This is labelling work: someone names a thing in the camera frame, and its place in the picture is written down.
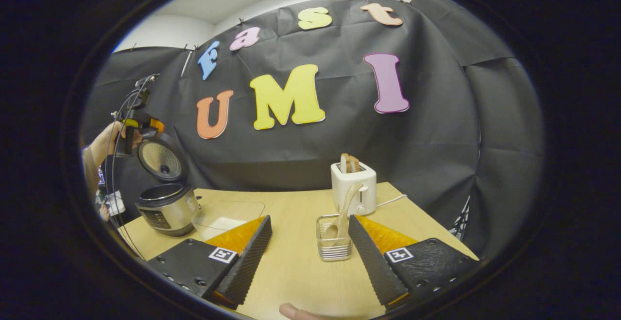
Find clear glass bowl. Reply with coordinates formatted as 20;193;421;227
192;200;266;240

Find wooden spoon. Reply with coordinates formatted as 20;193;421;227
323;182;364;240

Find black backdrop cloth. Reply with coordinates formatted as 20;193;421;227
80;0;546;257

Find white toaster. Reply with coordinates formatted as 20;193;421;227
331;161;377;216

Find small white table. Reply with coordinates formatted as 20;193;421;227
103;190;126;216

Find grey rice cooker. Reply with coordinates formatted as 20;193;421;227
135;133;200;237

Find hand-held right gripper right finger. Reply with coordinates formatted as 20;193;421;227
348;215;480;311

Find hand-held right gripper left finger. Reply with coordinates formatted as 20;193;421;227
146;215;273;310

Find white toaster power cable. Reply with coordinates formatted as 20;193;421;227
376;194;408;209

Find metal wire chopstick holder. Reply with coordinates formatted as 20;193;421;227
316;213;354;262

